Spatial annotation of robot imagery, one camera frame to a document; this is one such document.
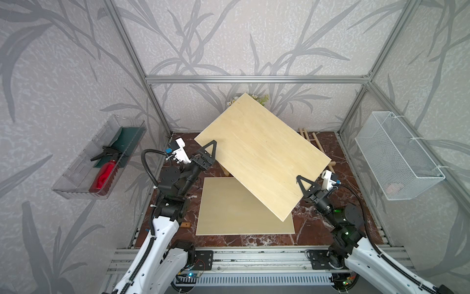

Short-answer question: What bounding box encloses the wooden board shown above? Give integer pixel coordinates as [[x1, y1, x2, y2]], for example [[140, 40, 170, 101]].
[[196, 177, 295, 236], [195, 94, 331, 221]]

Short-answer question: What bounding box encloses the wooden easel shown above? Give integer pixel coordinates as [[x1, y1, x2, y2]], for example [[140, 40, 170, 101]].
[[220, 165, 231, 176], [299, 128, 336, 173]]

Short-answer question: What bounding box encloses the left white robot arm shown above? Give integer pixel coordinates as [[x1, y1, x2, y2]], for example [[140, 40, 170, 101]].
[[113, 138, 217, 294]]

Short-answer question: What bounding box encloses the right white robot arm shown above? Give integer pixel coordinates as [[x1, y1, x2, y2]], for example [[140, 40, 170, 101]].
[[296, 175, 452, 294]]

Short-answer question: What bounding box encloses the pink item in basket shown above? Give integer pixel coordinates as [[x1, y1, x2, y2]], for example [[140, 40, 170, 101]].
[[385, 183, 404, 196]]

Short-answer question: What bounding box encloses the green dustpan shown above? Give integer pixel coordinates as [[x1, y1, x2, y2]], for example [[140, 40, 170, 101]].
[[94, 127, 146, 168]]

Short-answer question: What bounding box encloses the green artificial plant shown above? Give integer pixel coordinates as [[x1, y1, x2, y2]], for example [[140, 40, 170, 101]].
[[227, 94, 270, 107]]

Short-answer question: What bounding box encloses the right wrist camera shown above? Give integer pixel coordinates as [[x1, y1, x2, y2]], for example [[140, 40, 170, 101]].
[[321, 170, 341, 191]]

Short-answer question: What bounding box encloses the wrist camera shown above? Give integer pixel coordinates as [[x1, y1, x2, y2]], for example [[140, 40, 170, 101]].
[[165, 137, 191, 164], [321, 170, 341, 191]]

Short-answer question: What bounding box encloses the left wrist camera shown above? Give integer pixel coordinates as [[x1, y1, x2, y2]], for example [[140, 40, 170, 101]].
[[165, 137, 191, 164]]

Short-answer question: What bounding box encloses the white wire mesh basket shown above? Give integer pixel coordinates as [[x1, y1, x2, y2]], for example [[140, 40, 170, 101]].
[[355, 111, 446, 201]]

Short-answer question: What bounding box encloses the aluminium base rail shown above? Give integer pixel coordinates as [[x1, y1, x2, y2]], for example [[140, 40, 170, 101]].
[[98, 245, 414, 294]]

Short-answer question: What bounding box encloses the clear plastic wall bin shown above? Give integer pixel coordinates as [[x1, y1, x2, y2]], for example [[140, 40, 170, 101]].
[[52, 115, 147, 200]]

